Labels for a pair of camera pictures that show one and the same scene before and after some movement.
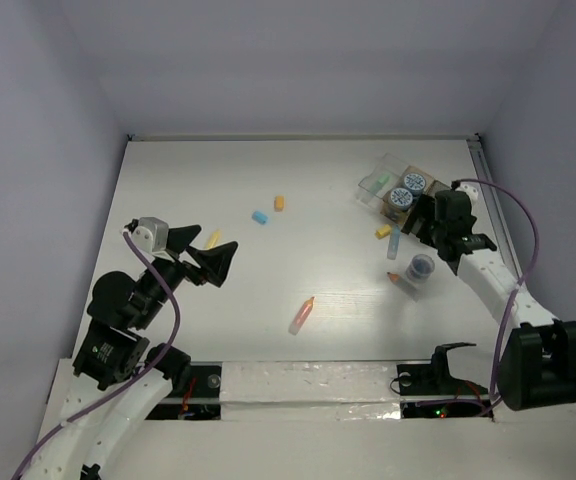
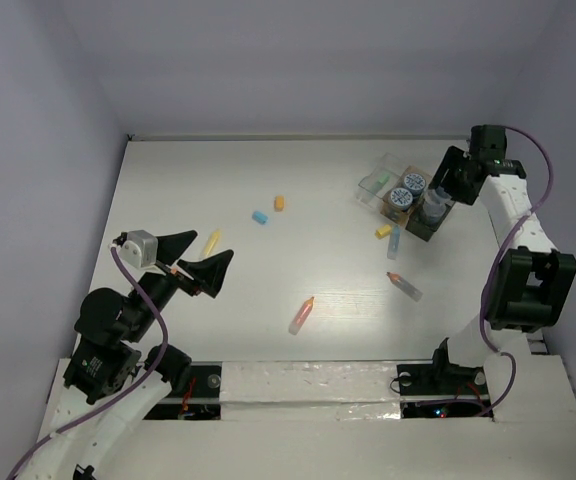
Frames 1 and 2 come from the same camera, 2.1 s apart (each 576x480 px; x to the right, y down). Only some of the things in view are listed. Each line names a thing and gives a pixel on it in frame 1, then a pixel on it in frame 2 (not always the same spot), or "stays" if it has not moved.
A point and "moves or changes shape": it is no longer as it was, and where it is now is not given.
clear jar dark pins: x=420 y=268 moves or changes shape
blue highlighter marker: x=394 y=237 stays
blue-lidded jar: x=415 y=183 stays
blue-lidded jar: x=401 y=199 stays
